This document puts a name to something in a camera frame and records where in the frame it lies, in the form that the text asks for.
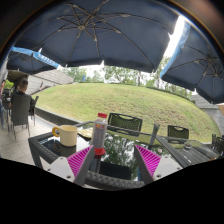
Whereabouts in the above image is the red-capped clear drink bottle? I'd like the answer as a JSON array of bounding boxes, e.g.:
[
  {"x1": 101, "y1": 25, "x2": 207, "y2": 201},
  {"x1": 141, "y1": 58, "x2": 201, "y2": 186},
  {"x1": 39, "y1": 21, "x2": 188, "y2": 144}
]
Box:
[{"x1": 89, "y1": 112, "x2": 109, "y2": 152}]

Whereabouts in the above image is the blue-banded dark patio umbrella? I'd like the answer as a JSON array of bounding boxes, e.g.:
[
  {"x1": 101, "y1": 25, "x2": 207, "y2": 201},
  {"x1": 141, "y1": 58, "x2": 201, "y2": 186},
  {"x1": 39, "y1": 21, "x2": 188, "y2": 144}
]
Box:
[{"x1": 6, "y1": 46, "x2": 60, "y2": 75}]

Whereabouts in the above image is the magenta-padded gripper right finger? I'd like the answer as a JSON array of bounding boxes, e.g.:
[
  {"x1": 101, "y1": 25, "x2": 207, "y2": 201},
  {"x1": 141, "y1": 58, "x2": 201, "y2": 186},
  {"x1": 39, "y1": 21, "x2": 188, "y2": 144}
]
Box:
[{"x1": 133, "y1": 143, "x2": 183, "y2": 186}]

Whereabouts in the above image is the black wicker patio chair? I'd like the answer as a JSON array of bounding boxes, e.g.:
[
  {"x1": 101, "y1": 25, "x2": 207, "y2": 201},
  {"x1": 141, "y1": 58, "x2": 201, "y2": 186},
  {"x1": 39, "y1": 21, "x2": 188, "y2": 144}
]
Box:
[
  {"x1": 211, "y1": 133, "x2": 224, "y2": 155},
  {"x1": 166, "y1": 124, "x2": 190, "y2": 140},
  {"x1": 9, "y1": 94, "x2": 33, "y2": 140},
  {"x1": 29, "y1": 95, "x2": 40, "y2": 127},
  {"x1": 107, "y1": 112, "x2": 144, "y2": 132}
]

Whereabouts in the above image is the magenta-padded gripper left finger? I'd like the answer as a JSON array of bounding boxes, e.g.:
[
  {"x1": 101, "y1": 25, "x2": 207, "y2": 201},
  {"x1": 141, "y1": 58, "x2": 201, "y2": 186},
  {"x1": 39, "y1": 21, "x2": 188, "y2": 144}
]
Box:
[{"x1": 46, "y1": 144, "x2": 96, "y2": 187}]

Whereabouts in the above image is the dark blue patio umbrella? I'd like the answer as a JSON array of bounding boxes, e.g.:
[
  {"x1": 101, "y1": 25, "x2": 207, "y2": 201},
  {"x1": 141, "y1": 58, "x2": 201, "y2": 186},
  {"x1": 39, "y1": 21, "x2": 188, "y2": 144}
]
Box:
[
  {"x1": 14, "y1": 0, "x2": 181, "y2": 74},
  {"x1": 159, "y1": 19, "x2": 224, "y2": 105}
]

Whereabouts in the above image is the upright white tube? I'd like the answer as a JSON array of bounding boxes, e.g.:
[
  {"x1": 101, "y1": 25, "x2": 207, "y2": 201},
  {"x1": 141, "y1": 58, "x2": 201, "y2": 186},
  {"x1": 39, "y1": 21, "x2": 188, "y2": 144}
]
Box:
[{"x1": 148, "y1": 123, "x2": 161, "y2": 146}]

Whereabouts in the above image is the yellow snack bag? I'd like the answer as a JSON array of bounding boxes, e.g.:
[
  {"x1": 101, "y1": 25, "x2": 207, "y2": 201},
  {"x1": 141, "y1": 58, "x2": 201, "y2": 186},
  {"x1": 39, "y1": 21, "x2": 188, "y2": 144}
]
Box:
[{"x1": 77, "y1": 128, "x2": 94, "y2": 139}]

